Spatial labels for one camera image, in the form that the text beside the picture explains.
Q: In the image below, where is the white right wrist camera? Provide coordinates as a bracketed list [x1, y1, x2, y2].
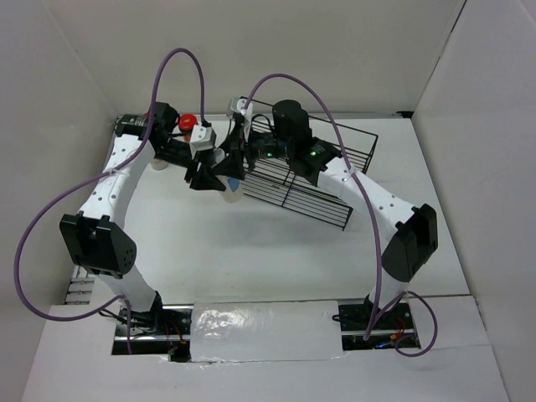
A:
[226, 96, 253, 124]

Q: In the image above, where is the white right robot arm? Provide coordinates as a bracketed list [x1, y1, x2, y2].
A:
[214, 97, 438, 328]

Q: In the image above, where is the black-cap white spice bottle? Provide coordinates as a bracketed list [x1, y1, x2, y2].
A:
[150, 158, 168, 171]

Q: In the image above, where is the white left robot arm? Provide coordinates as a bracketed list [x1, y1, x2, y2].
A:
[59, 102, 228, 334]

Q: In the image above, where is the white foil-covered board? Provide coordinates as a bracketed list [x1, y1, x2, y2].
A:
[190, 301, 344, 363]

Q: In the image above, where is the black wire rack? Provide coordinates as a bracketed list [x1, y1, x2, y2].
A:
[243, 100, 353, 230]

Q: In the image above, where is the aluminium rail frame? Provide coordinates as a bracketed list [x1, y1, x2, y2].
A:
[64, 265, 95, 305]

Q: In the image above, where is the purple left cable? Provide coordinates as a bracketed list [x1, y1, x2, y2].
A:
[14, 48, 206, 355]

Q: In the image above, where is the red-lid chili sauce jar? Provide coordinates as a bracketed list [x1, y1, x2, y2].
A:
[178, 113, 198, 142]

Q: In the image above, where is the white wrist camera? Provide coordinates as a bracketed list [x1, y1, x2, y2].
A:
[189, 125, 216, 154]
[226, 96, 253, 124]

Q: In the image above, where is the silver-lid jar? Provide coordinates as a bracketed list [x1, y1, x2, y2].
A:
[211, 148, 245, 204]

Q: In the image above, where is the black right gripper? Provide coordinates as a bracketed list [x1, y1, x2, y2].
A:
[211, 122, 292, 181]

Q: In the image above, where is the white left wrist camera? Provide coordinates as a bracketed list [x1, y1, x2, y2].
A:
[189, 125, 216, 154]

